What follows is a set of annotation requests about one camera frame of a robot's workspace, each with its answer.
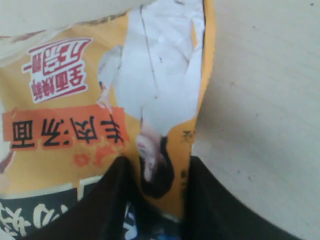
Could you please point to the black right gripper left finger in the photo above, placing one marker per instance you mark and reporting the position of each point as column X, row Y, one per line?
column 105, row 213

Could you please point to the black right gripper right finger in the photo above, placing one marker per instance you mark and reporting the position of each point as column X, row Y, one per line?
column 211, row 212

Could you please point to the orange instant noodle packet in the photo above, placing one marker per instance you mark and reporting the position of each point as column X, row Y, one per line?
column 75, row 98

